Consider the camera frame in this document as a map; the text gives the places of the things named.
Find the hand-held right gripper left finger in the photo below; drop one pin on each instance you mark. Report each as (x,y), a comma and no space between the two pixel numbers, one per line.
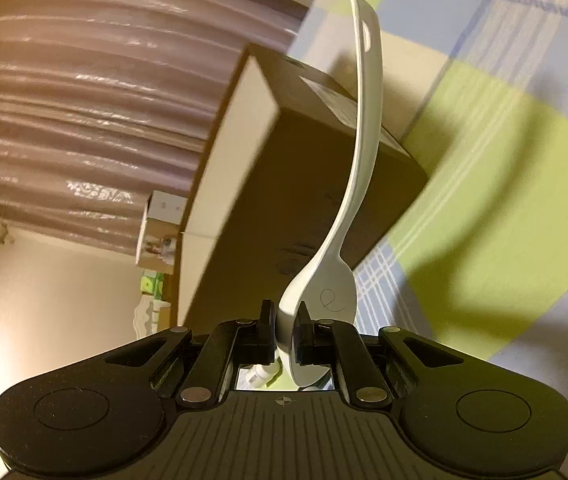
(244,342)

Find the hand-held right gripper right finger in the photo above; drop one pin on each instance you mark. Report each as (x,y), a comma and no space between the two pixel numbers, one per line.
(324,342)

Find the brown cardboard box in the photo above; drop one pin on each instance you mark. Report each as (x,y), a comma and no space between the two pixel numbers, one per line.
(304,185)

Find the white plastic rice spoon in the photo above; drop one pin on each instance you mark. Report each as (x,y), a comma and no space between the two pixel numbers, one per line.
(361,160)

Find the green tissue packs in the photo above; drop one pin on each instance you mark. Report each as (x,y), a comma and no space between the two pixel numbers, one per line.
(152,282)

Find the white and gold product box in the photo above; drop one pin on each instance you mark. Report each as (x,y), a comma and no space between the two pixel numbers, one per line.
(161,230)

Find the plaid tablecloth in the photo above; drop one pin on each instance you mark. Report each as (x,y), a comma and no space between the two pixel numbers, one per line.
(489,185)

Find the mauve curtain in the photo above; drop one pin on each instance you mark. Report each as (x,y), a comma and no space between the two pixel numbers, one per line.
(88,110)

